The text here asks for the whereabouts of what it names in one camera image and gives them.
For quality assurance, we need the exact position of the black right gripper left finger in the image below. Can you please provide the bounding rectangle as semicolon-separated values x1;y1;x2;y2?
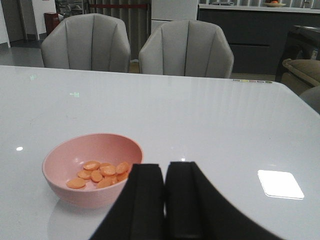
90;164;165;240

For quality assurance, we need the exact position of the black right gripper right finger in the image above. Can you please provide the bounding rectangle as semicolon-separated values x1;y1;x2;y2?
165;162;278;240

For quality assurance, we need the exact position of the pink bowl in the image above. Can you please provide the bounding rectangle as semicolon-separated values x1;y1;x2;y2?
42;133;143;208

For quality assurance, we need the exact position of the right grey upholstered chair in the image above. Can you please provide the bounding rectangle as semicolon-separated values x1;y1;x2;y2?
139;19;234;79

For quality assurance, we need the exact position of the grey upholstered chair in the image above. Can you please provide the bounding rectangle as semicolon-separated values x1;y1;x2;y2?
41;13;131;73
139;19;234;79

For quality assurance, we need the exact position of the grey chair at right edge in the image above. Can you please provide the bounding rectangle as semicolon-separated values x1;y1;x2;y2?
299;86;320;114

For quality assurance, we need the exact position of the left grey upholstered chair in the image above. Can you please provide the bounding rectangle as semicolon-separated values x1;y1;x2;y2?
41;13;131;73

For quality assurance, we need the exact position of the dark grey counter cabinet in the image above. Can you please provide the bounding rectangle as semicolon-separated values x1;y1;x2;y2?
198;4;320;75

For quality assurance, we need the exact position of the grey curtain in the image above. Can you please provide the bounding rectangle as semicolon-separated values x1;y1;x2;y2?
88;0;151;61

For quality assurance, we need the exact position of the white drawer cabinet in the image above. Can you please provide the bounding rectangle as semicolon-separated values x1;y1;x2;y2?
151;0;199;33

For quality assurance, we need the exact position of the red bin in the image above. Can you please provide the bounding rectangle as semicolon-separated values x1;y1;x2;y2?
44;12;60;35

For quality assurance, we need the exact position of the fruit plate on counter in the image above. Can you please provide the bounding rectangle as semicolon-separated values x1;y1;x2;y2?
263;0;286;8

